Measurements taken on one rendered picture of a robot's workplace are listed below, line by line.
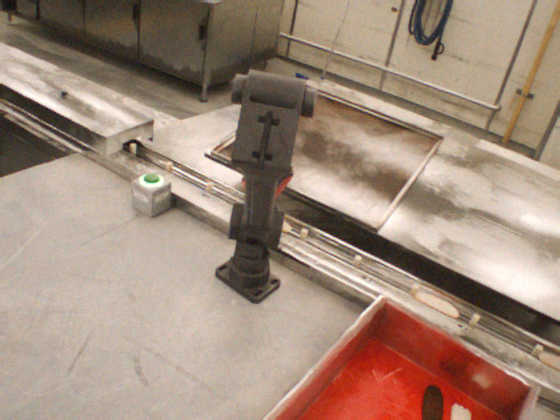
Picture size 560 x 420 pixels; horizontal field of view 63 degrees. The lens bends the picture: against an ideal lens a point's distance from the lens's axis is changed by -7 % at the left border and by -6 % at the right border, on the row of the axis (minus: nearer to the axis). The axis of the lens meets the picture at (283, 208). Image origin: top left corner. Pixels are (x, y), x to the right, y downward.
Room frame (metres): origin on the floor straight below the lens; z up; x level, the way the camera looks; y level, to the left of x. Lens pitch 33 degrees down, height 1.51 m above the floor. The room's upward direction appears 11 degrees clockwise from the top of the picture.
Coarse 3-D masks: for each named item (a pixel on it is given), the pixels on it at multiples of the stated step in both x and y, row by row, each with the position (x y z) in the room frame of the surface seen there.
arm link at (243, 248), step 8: (240, 232) 0.75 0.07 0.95; (248, 232) 0.76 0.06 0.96; (256, 232) 0.76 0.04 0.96; (240, 240) 0.75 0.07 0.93; (248, 240) 0.76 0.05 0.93; (256, 240) 0.76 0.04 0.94; (264, 240) 0.76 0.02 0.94; (240, 248) 0.75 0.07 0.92; (248, 248) 0.75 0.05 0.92; (256, 248) 0.75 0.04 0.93; (248, 256) 0.75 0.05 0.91; (256, 256) 0.75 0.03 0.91
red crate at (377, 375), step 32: (384, 352) 0.64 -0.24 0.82; (352, 384) 0.55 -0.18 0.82; (384, 384) 0.56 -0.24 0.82; (416, 384) 0.57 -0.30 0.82; (448, 384) 0.59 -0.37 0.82; (320, 416) 0.47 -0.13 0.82; (352, 416) 0.48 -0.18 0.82; (384, 416) 0.49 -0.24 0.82; (416, 416) 0.50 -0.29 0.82; (448, 416) 0.51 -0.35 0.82; (480, 416) 0.52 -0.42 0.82
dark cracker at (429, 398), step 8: (424, 392) 0.56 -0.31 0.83; (432, 392) 0.55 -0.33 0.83; (440, 392) 0.56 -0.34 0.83; (424, 400) 0.54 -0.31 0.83; (432, 400) 0.54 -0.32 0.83; (440, 400) 0.54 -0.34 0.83; (424, 408) 0.52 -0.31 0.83; (432, 408) 0.52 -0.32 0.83; (440, 408) 0.52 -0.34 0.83; (424, 416) 0.50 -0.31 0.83; (432, 416) 0.50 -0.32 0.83; (440, 416) 0.51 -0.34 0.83
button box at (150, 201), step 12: (132, 180) 0.95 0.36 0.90; (168, 180) 0.98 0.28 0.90; (132, 192) 0.94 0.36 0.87; (144, 192) 0.92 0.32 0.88; (156, 192) 0.93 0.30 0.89; (168, 192) 0.97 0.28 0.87; (132, 204) 0.94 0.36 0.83; (144, 204) 0.92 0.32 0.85; (156, 204) 0.93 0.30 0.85; (168, 204) 0.97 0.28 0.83
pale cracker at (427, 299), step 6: (420, 294) 0.79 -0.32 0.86; (426, 294) 0.79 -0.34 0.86; (420, 300) 0.77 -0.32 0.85; (426, 300) 0.77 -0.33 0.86; (432, 300) 0.77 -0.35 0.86; (438, 300) 0.78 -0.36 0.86; (432, 306) 0.76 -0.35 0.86; (438, 306) 0.76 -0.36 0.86; (444, 306) 0.76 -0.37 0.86; (450, 306) 0.77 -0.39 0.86; (444, 312) 0.75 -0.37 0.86; (450, 312) 0.75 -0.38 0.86; (456, 312) 0.75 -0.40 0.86
